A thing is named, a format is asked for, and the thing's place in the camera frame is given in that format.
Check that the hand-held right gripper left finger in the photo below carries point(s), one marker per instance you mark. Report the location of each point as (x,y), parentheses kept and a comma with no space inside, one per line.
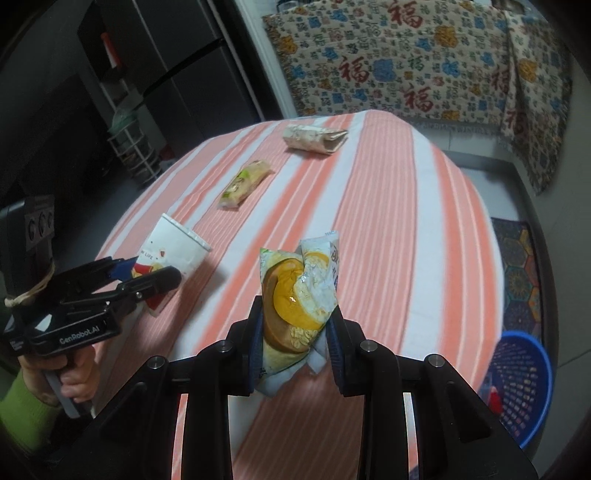
(256,341)

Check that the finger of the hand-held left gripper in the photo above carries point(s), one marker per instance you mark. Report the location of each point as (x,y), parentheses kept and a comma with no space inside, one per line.
(121,267)
(152,284)

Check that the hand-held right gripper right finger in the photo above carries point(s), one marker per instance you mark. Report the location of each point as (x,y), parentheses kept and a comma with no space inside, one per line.
(334,350)

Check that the white printed paper cup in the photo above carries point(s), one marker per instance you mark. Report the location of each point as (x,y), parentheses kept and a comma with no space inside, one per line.
(175,244)

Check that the green white yellow snack packet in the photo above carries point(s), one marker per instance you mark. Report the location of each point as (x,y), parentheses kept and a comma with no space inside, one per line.
(295,295)

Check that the blue plastic basket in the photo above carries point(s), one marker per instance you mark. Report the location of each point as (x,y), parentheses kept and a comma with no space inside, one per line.
(521,369)

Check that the person's left hand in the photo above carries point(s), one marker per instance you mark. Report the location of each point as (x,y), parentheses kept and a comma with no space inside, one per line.
(78,374)

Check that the white storage rack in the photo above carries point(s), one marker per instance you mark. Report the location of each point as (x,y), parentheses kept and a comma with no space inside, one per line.
(134,147)

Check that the pale yellow snack packet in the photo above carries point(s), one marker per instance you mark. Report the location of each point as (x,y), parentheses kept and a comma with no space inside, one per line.
(244,184)

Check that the colourful patterned floor mat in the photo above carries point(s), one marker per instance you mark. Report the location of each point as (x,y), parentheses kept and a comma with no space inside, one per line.
(519,277)

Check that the grey refrigerator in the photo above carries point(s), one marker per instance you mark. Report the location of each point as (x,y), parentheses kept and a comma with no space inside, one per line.
(194,69)

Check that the beige patterned paper box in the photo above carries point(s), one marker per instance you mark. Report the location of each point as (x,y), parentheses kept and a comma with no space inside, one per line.
(309,136)

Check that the patterned cloth covered chair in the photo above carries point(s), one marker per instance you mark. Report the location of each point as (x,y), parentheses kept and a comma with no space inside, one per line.
(392,60)

